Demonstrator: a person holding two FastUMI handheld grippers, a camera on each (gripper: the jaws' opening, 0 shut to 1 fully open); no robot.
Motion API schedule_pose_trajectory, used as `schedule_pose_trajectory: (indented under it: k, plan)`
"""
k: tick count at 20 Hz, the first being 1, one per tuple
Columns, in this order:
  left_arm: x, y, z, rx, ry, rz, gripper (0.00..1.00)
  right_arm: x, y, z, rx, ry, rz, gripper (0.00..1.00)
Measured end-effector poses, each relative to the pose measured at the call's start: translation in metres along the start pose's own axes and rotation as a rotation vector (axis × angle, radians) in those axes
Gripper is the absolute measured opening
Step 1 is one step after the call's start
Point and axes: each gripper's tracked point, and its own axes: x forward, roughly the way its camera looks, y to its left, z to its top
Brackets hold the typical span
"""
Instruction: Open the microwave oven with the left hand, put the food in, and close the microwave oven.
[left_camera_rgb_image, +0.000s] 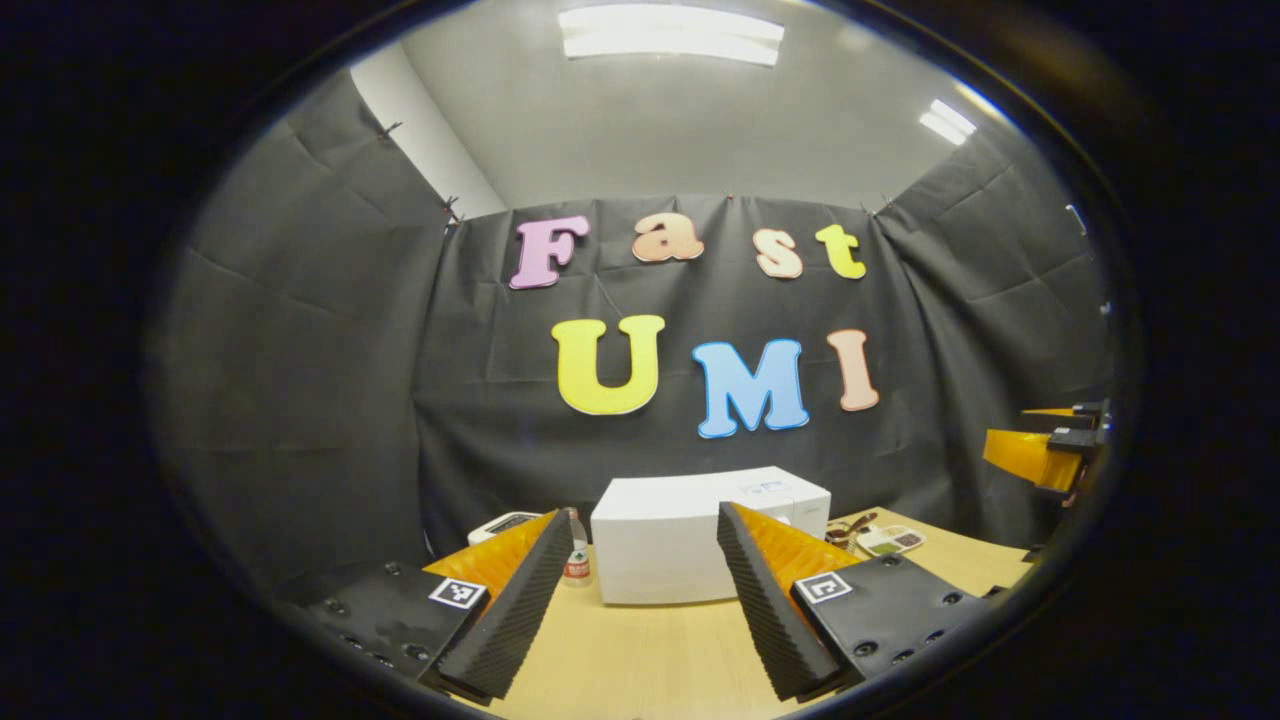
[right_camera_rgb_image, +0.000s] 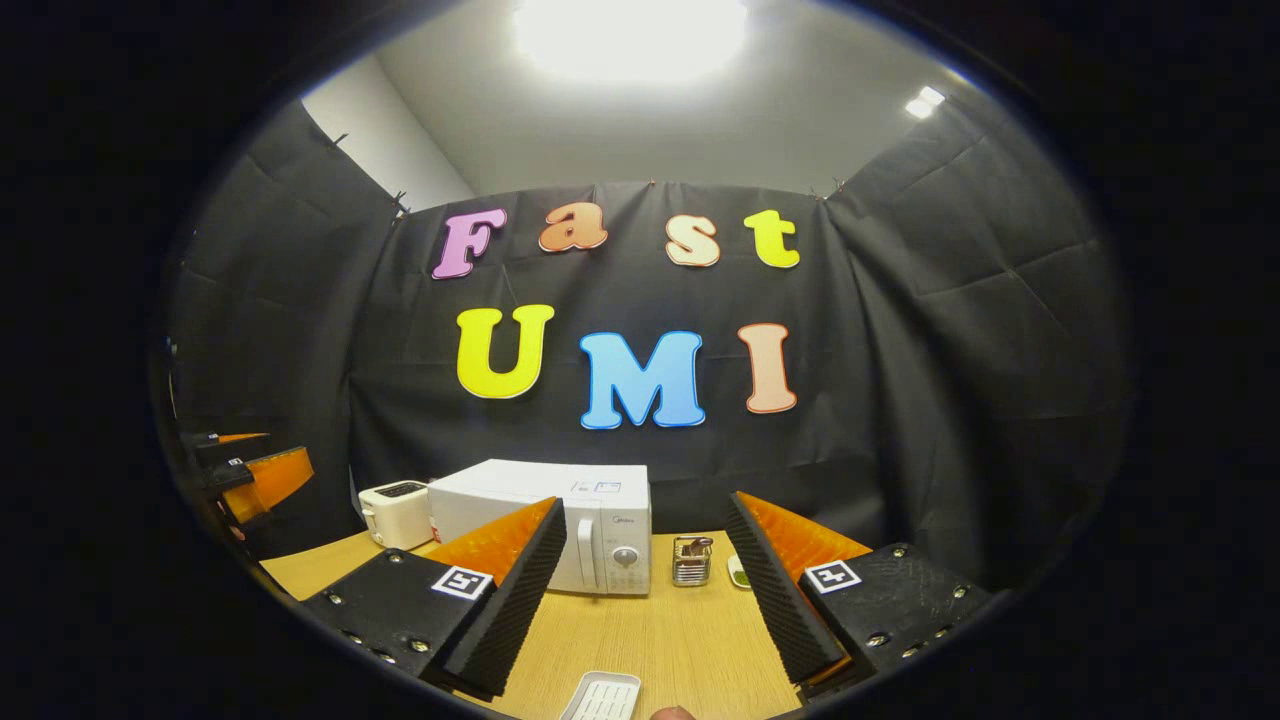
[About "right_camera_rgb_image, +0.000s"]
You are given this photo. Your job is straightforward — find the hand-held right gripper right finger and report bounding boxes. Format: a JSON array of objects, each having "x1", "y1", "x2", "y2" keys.
[{"x1": 724, "y1": 491, "x2": 993, "y2": 691}]

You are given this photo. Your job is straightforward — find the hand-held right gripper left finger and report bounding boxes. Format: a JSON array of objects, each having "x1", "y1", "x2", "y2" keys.
[{"x1": 300, "y1": 497, "x2": 568, "y2": 699}]

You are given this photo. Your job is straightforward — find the white microwave oven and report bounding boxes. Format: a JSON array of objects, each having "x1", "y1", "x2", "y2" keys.
[{"x1": 427, "y1": 459, "x2": 653, "y2": 598}]

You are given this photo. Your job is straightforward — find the white toaster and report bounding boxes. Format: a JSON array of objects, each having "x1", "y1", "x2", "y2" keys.
[{"x1": 358, "y1": 480, "x2": 435, "y2": 551}]

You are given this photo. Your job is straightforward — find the white rectangular plate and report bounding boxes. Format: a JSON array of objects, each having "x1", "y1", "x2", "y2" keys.
[{"x1": 558, "y1": 670, "x2": 642, "y2": 720}]

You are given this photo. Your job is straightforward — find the large ceiling light panel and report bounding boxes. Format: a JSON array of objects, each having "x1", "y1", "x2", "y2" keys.
[{"x1": 512, "y1": 0, "x2": 751, "y2": 83}]

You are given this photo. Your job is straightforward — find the metal wire utensil holder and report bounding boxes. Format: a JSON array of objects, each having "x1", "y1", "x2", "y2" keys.
[{"x1": 671, "y1": 536, "x2": 714, "y2": 588}]

